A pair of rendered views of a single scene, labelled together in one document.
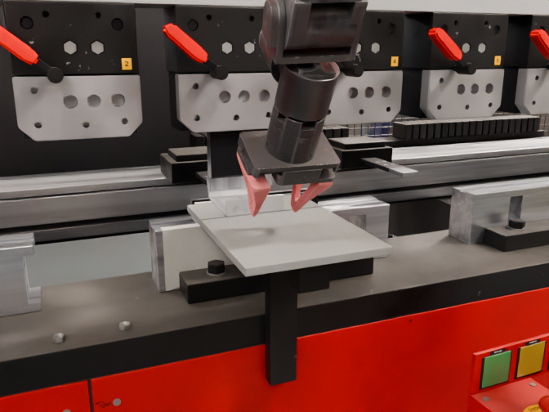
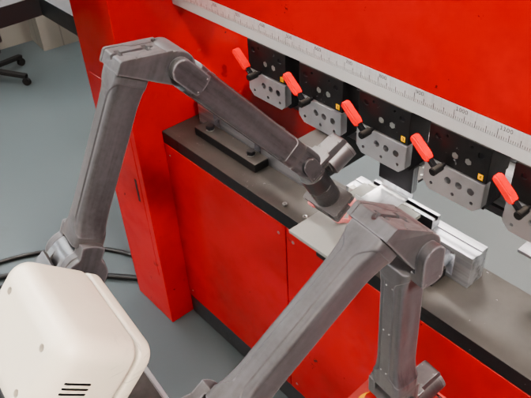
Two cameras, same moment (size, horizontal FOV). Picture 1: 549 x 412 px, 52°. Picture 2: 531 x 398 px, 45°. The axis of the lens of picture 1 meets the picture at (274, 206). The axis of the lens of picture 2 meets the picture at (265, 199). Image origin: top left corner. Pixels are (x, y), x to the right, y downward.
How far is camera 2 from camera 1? 132 cm
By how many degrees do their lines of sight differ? 67
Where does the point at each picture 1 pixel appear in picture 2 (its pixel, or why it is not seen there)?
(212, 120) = (369, 151)
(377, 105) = (462, 197)
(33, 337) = (283, 197)
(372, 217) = (459, 259)
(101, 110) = (325, 122)
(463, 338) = (456, 366)
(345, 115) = (441, 189)
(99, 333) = (295, 212)
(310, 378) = (365, 302)
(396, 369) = not seen: hidden behind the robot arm
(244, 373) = not seen: hidden behind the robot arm
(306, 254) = (315, 242)
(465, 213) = not seen: outside the picture
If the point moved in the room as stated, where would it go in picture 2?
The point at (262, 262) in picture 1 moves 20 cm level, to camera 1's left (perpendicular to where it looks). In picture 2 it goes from (297, 232) to (269, 185)
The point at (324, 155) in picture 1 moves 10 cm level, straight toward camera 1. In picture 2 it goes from (333, 208) to (289, 218)
